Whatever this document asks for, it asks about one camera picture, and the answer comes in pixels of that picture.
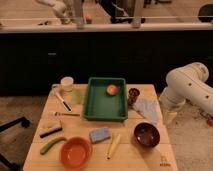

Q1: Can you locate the white cup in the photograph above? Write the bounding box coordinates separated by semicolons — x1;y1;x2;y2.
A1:
60;77;74;92

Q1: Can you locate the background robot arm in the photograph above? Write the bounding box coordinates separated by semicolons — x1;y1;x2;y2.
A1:
35;0;70;24

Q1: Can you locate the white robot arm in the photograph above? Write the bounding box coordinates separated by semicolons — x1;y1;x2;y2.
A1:
159;62;213;124

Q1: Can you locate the orange fruit in tray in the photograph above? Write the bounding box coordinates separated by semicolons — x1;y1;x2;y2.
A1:
106;84;118;96

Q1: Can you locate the green plastic tray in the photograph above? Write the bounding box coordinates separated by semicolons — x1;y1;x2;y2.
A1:
83;77;128;122

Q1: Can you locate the dark brown metal cup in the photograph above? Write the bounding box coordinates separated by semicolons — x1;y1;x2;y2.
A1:
128;88;140;106

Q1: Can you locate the translucent green cup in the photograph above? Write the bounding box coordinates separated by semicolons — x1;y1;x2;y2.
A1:
71;89;83;104

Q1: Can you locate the grey folded cloth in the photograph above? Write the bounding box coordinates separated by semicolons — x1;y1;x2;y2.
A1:
133;98;158;125

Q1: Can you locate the blue sponge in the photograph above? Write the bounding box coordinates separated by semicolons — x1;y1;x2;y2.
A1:
89;127;111;143

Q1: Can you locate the yellow banana toy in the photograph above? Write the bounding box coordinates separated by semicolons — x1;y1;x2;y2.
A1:
107;134;121;159

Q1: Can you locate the small fork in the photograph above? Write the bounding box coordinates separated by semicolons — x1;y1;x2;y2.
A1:
51;112;80;116

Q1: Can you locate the dark brown bowl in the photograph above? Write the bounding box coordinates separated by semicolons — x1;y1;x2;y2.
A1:
134;122;160;148

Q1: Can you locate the orange ball on background table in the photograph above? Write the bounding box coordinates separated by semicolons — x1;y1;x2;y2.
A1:
85;13;93;24

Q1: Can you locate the orange plastic bowl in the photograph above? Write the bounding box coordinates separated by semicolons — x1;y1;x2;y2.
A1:
59;137;93;171

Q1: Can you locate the green cucumber toy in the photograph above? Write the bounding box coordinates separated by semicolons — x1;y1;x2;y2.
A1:
40;137;67;155

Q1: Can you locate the black office chair base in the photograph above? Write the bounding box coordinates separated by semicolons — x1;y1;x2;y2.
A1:
0;116;31;171

